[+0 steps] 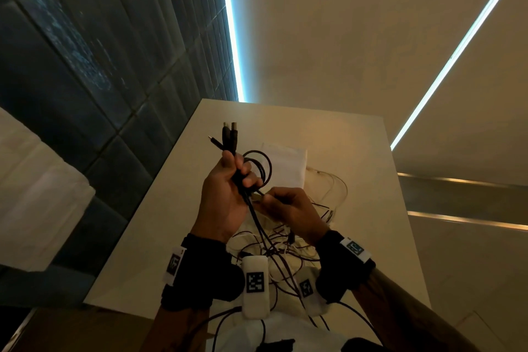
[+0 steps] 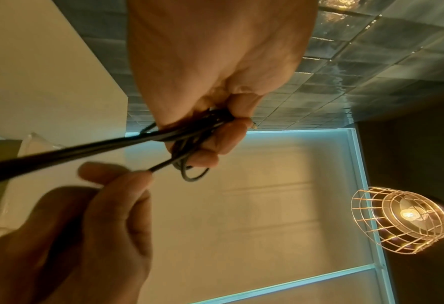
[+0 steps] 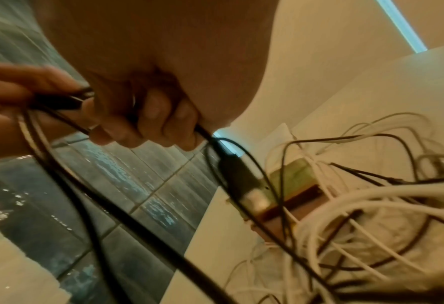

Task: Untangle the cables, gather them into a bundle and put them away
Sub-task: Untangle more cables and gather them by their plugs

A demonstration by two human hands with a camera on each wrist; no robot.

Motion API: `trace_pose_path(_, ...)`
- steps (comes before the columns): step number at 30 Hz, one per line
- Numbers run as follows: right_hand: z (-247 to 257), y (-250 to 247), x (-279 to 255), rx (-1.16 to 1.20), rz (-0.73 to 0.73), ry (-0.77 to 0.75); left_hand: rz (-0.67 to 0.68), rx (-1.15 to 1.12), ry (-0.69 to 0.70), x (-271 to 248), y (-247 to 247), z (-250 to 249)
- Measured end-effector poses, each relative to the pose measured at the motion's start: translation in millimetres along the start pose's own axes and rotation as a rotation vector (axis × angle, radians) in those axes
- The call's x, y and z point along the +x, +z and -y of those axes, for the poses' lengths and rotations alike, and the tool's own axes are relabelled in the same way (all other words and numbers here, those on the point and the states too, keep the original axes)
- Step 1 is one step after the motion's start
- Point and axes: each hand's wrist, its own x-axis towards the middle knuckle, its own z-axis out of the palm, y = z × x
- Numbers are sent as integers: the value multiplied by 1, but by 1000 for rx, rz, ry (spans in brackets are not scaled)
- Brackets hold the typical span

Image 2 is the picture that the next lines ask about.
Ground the person's right hand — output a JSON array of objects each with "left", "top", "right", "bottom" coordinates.
[{"left": 0, "top": 161, "right": 155, "bottom": 304}]

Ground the blue LED light strip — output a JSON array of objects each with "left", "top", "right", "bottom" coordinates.
[
  {"left": 189, "top": 263, "right": 380, "bottom": 304},
  {"left": 347, "top": 127, "right": 397, "bottom": 304},
  {"left": 126, "top": 128, "right": 358, "bottom": 140}
]

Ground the wire cage pendant lamp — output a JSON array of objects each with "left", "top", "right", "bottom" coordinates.
[{"left": 351, "top": 186, "right": 444, "bottom": 255}]

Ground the white table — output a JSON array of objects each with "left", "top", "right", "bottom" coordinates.
[{"left": 0, "top": 0, "right": 129, "bottom": 140}]

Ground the person's left hand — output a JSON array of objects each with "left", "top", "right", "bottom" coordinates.
[{"left": 127, "top": 0, "right": 319, "bottom": 169}]

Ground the bundle of black white cables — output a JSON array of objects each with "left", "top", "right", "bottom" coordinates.
[{"left": 0, "top": 108, "right": 258, "bottom": 188}]

